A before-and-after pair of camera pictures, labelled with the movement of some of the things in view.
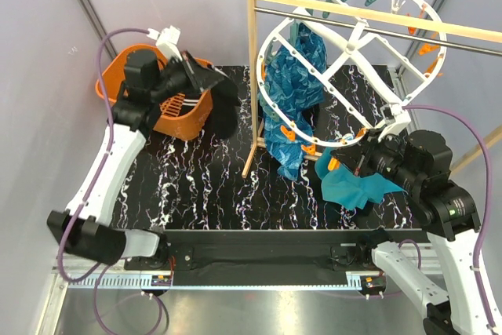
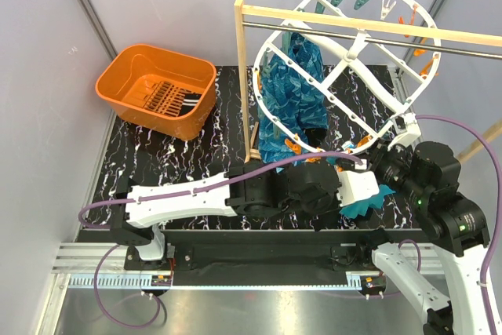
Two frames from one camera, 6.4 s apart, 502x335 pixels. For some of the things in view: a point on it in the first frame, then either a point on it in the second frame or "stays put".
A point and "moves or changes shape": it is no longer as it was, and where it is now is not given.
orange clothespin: [290, 135] to [296, 148]
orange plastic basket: [170, 117] stays put
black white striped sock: [226, 100] to [317, 136]
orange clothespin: [310, 148] to [313, 159]
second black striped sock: [190, 101] stays put
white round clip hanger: [398, 115] moves or changes shape
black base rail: [263, 258] stays put
